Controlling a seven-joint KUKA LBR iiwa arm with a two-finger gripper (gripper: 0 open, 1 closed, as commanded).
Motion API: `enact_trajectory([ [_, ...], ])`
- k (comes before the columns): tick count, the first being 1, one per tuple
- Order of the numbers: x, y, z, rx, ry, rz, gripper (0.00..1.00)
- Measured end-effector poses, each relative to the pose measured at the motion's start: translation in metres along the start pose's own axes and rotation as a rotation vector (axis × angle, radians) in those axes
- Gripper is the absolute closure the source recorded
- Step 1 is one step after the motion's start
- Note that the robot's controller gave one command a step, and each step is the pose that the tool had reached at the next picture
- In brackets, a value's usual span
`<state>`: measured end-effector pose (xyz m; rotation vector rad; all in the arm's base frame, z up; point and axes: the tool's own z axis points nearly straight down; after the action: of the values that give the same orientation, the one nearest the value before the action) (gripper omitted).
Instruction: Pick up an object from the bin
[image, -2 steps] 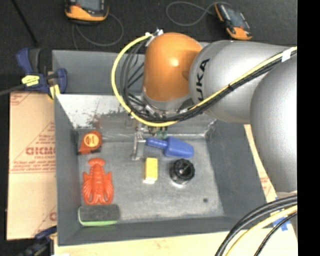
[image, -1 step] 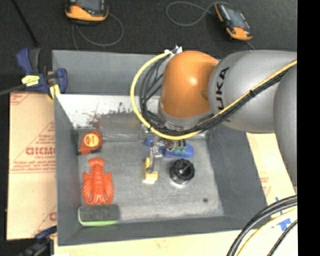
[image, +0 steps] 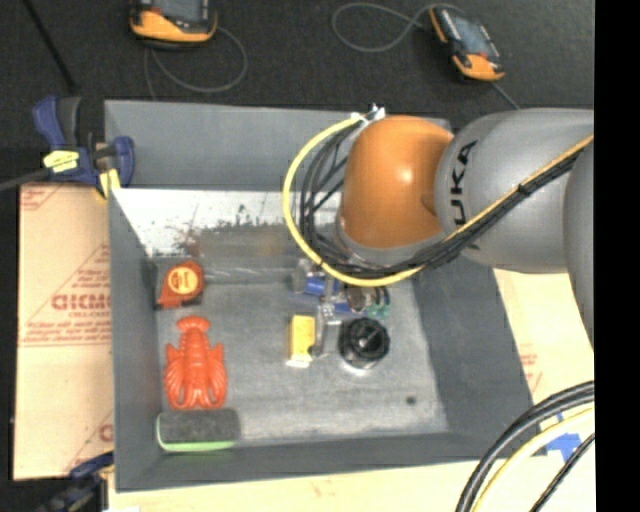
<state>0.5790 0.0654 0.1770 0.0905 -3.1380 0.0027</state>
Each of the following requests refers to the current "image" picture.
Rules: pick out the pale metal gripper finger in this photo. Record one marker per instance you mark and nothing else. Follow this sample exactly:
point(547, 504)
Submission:
point(327, 336)

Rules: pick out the yellow and white block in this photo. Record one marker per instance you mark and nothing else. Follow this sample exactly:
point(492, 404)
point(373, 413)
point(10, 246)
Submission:
point(301, 334)

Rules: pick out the grey metal bin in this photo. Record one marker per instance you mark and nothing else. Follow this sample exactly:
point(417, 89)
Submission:
point(310, 400)

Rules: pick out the red-orange toy lobster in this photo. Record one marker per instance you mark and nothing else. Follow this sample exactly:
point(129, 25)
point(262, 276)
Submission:
point(195, 362)

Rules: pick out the orange tape measure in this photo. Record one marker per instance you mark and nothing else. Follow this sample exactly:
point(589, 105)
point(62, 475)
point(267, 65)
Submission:
point(181, 284)

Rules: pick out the green and grey sponge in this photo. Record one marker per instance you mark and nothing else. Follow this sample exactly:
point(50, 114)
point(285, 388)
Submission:
point(199, 429)

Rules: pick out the brown cardboard board red print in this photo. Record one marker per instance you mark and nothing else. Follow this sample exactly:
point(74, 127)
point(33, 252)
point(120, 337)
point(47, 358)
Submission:
point(60, 350)

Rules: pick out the black cylinder on white bracket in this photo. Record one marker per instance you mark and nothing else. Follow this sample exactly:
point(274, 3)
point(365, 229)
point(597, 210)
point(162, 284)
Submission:
point(363, 342)

